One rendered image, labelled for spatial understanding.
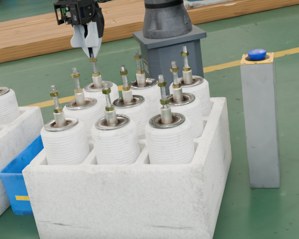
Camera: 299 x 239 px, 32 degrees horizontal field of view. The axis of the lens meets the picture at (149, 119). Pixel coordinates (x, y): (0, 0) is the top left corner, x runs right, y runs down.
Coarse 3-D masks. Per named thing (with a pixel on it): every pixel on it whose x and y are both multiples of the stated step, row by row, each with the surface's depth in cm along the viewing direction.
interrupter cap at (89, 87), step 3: (102, 81) 136; (105, 81) 135; (108, 81) 135; (87, 84) 135; (90, 84) 135; (108, 84) 132; (111, 84) 132; (84, 87) 133; (87, 87) 133; (90, 87) 133; (93, 87) 133; (102, 87) 132; (108, 87) 130; (84, 90) 131; (87, 90) 130; (90, 90) 130; (93, 90) 129; (96, 90) 129; (99, 90) 129
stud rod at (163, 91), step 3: (159, 75) 101; (162, 75) 101; (159, 78) 101; (162, 78) 101; (159, 81) 102; (162, 81) 101; (162, 87) 102; (162, 90) 102; (162, 93) 102; (165, 93) 103; (162, 96) 103; (165, 96) 103; (162, 99) 103; (165, 99) 103; (162, 105) 104; (165, 105) 103; (165, 108) 104
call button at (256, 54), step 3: (249, 51) 115; (252, 51) 114; (255, 51) 114; (258, 51) 114; (261, 51) 113; (264, 51) 113; (249, 54) 114; (252, 54) 113; (255, 54) 113; (258, 54) 112; (261, 54) 112; (264, 54) 113; (252, 57) 114; (255, 57) 113; (258, 57) 113; (261, 57) 113
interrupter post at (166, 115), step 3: (162, 108) 104; (168, 108) 103; (162, 111) 103; (165, 111) 103; (168, 111) 103; (162, 114) 104; (165, 114) 103; (168, 114) 104; (171, 114) 104; (162, 117) 104; (165, 117) 104; (168, 117) 104; (171, 117) 104; (162, 120) 104; (165, 120) 104; (168, 120) 104; (171, 120) 104
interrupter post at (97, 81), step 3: (99, 75) 131; (93, 78) 131; (96, 78) 131; (99, 78) 131; (93, 81) 131; (96, 81) 131; (99, 81) 131; (93, 84) 132; (96, 84) 131; (99, 84) 131; (102, 84) 132; (96, 87) 132; (99, 87) 132
